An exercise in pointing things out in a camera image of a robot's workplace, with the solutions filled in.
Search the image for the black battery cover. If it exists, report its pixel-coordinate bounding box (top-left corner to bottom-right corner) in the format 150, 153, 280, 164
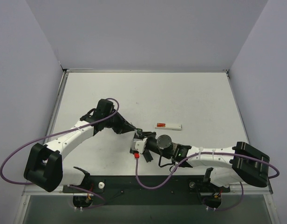
143, 154, 153, 162

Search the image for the white stick with orange tip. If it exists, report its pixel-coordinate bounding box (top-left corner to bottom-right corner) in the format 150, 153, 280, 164
154, 123, 182, 131

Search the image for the black remote control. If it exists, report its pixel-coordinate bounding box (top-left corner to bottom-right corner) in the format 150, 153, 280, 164
130, 128, 144, 154

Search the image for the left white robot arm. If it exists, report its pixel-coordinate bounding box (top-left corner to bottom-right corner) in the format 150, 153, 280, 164
24, 98, 136, 192

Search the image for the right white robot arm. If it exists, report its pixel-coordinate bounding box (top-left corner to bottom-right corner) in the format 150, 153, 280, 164
133, 132, 270, 188

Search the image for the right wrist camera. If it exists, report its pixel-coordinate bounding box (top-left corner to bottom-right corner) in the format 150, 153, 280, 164
130, 138, 148, 159

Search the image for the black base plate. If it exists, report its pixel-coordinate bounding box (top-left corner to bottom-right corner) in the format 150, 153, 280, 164
62, 175, 230, 205

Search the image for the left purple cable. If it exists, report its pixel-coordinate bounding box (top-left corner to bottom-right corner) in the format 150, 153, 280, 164
0, 98, 121, 210

